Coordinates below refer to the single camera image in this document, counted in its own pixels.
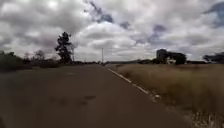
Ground white painted edge line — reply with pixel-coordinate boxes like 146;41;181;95
107;67;162;101

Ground dark trees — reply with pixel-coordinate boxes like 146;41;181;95
202;51;224;64

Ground dry grass verge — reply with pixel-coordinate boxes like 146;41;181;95
111;63;224;128

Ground clump of trees with building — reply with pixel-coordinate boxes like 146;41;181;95
151;48;188;65

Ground dark bushes beside road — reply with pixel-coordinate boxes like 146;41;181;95
0;49;63;72

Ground tall dark tree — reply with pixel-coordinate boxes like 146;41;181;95
54;31;74;64

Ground dark asphalt road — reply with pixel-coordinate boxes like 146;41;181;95
0;63;196;128

